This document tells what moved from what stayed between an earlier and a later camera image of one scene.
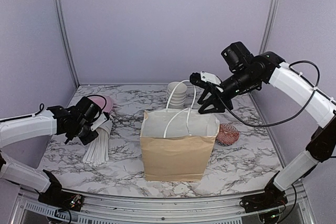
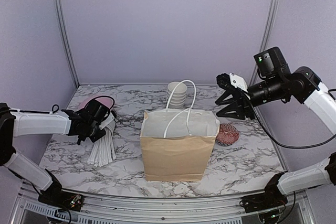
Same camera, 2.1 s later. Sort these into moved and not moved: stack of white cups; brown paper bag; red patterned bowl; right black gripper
Moved: right black gripper
Not moved: stack of white cups; brown paper bag; red patterned bowl
